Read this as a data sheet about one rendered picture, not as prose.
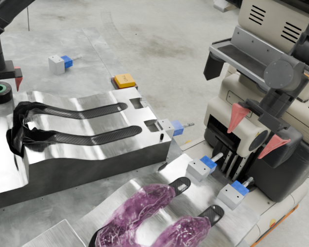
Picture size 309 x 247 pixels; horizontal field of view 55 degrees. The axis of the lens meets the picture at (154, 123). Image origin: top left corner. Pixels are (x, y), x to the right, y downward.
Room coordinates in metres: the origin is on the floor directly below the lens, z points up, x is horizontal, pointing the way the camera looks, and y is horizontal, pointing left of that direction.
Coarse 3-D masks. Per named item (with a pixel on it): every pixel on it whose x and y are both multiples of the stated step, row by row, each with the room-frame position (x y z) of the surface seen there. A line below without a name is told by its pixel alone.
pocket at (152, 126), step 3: (147, 120) 0.67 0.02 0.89; (150, 120) 0.67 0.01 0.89; (153, 120) 0.68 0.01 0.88; (147, 123) 0.67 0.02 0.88; (150, 123) 0.67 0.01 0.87; (153, 123) 0.68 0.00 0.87; (156, 123) 0.68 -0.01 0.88; (147, 126) 0.67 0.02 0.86; (150, 126) 0.67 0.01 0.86; (153, 126) 0.67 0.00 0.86; (156, 126) 0.66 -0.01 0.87; (150, 129) 0.66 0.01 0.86; (153, 129) 0.66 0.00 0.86; (156, 129) 0.66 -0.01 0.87; (159, 129) 0.65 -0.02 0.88; (150, 132) 0.65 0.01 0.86; (153, 132) 0.65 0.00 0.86
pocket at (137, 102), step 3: (129, 99) 0.75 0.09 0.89; (132, 99) 0.76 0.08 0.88; (135, 99) 0.76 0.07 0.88; (138, 99) 0.77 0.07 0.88; (141, 99) 0.77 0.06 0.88; (132, 102) 0.76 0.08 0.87; (135, 102) 0.76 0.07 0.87; (138, 102) 0.77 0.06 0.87; (141, 102) 0.76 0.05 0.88; (135, 105) 0.76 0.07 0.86; (138, 105) 0.76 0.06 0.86; (141, 105) 0.75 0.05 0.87; (144, 105) 0.75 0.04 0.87; (135, 108) 0.74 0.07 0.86; (138, 108) 0.74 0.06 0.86
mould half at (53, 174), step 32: (32, 96) 0.62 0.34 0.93; (96, 96) 0.74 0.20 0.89; (128, 96) 0.76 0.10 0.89; (0, 128) 0.54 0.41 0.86; (64, 128) 0.54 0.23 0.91; (96, 128) 0.60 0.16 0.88; (0, 160) 0.44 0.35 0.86; (32, 160) 0.41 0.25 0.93; (64, 160) 0.44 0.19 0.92; (96, 160) 0.48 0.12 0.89; (128, 160) 0.53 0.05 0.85; (160, 160) 0.59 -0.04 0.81; (0, 192) 0.36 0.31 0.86; (32, 192) 0.39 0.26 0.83
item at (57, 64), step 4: (52, 56) 0.96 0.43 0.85; (56, 56) 0.96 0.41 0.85; (64, 56) 0.99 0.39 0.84; (76, 56) 1.02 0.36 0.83; (80, 56) 1.03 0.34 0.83; (52, 60) 0.93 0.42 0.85; (56, 60) 0.93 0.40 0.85; (60, 60) 0.94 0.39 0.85; (64, 60) 0.96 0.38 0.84; (68, 60) 0.97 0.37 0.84; (72, 60) 0.98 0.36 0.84; (52, 64) 0.93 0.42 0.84; (56, 64) 0.92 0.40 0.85; (60, 64) 0.93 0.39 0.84; (64, 64) 0.95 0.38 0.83; (68, 64) 0.96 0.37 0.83; (72, 64) 0.98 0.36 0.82; (52, 68) 0.93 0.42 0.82; (56, 68) 0.92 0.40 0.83; (60, 68) 0.93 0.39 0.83; (64, 68) 0.95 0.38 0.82; (56, 72) 0.92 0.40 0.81; (60, 72) 0.93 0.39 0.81; (64, 72) 0.94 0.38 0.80
